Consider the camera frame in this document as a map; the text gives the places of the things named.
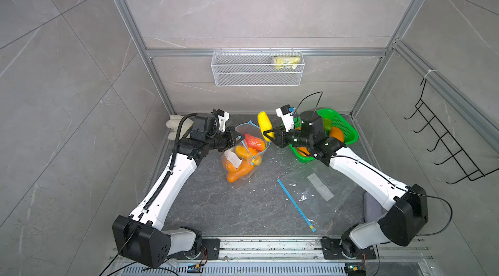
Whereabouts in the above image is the yellow mango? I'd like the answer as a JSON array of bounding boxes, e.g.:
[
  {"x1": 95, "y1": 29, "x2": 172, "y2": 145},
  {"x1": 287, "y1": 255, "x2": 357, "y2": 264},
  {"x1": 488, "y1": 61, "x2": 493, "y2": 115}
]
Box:
[{"x1": 257, "y1": 112, "x2": 273, "y2": 142}]

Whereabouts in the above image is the green plastic basket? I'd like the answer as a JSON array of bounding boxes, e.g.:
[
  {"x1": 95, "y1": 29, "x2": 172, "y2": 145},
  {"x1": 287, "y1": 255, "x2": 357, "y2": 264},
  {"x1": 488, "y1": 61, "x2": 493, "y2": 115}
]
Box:
[{"x1": 288, "y1": 108, "x2": 359, "y2": 163}]

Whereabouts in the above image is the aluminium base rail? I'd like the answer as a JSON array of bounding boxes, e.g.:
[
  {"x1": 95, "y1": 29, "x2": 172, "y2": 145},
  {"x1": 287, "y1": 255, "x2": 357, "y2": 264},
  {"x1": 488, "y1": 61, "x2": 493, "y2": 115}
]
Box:
[{"x1": 105, "y1": 236, "x2": 440, "y2": 275}]

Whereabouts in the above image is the clear zip-top bag blue zipper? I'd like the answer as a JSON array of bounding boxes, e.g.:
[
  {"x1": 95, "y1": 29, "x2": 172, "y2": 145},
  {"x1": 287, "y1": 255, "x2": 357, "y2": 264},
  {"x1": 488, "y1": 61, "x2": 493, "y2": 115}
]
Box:
[{"x1": 221, "y1": 121, "x2": 270, "y2": 189}]

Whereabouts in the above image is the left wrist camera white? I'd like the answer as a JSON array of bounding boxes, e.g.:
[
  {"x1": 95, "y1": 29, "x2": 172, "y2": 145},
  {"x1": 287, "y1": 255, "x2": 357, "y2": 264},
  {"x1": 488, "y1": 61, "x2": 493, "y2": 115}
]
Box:
[{"x1": 213, "y1": 109, "x2": 229, "y2": 132}]

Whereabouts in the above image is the green mango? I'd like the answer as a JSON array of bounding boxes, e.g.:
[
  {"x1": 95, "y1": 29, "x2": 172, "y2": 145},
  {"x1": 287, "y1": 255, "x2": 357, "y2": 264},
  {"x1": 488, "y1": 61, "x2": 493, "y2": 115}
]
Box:
[{"x1": 322, "y1": 118, "x2": 333, "y2": 134}]

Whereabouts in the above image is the white plush teddy bear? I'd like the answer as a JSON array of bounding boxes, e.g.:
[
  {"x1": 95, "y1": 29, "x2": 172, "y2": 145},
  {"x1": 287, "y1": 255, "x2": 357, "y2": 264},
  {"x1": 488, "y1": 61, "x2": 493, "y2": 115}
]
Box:
[{"x1": 166, "y1": 115, "x2": 194, "y2": 141}]

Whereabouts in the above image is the purple round pad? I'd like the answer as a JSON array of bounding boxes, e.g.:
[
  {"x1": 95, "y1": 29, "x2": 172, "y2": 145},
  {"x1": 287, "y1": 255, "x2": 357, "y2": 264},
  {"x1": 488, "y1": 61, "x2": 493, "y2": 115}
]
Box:
[{"x1": 364, "y1": 192, "x2": 383, "y2": 223}]

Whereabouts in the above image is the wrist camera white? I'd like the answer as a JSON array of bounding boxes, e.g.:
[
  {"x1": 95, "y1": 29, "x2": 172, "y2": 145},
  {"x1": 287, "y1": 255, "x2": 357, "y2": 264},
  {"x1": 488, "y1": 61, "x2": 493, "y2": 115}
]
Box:
[
  {"x1": 275, "y1": 104, "x2": 295, "y2": 132},
  {"x1": 213, "y1": 109, "x2": 229, "y2": 132}
]

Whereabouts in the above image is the black wire wall hook rack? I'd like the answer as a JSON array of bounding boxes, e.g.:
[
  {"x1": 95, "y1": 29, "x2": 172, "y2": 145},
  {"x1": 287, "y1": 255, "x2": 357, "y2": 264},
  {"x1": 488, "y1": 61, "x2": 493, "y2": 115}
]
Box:
[{"x1": 404, "y1": 78, "x2": 498, "y2": 185}]

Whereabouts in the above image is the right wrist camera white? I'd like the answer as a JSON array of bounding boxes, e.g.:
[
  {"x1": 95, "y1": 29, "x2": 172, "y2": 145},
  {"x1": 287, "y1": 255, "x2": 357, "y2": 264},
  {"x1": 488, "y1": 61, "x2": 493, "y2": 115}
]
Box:
[{"x1": 275, "y1": 104, "x2": 295, "y2": 132}]

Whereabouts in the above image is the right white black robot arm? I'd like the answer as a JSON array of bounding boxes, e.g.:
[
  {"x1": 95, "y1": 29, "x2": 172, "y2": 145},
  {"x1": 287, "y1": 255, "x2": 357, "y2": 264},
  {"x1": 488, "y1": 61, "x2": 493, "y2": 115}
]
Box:
[{"x1": 257, "y1": 105, "x2": 430, "y2": 259}]

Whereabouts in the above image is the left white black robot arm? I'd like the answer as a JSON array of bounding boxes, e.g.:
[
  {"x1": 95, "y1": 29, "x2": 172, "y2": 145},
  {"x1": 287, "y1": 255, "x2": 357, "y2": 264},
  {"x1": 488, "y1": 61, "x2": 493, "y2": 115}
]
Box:
[{"x1": 112, "y1": 110, "x2": 245, "y2": 268}]

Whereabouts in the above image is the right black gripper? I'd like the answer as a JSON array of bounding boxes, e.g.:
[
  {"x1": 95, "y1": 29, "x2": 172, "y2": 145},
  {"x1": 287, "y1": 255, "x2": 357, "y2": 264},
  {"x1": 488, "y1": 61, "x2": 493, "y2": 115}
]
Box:
[{"x1": 265, "y1": 124, "x2": 313, "y2": 149}]

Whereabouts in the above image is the yellow sponge in wire basket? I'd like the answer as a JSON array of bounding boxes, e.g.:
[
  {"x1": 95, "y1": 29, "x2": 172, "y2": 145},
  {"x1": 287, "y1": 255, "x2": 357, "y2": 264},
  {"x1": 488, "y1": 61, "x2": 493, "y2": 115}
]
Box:
[{"x1": 271, "y1": 56, "x2": 301, "y2": 70}]

